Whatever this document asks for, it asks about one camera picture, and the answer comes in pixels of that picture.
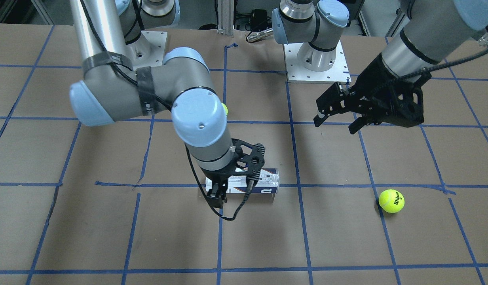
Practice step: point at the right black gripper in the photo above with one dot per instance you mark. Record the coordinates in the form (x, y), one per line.
(214, 177)

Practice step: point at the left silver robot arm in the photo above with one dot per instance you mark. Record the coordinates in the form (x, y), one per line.
(435, 29)

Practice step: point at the middle yellow tennis ball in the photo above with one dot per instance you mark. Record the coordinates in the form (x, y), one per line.
(226, 111)

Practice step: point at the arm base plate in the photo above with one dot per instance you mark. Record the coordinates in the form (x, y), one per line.
(309, 66)
(148, 50)

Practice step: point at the tennis ball behind arm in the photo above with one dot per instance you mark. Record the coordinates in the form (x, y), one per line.
(391, 201)

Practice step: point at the aluminium frame post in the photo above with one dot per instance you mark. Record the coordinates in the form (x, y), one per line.
(225, 17)

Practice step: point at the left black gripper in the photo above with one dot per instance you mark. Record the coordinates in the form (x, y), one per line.
(369, 85)

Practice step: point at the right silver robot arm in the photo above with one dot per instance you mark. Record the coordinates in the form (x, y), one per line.
(117, 86)

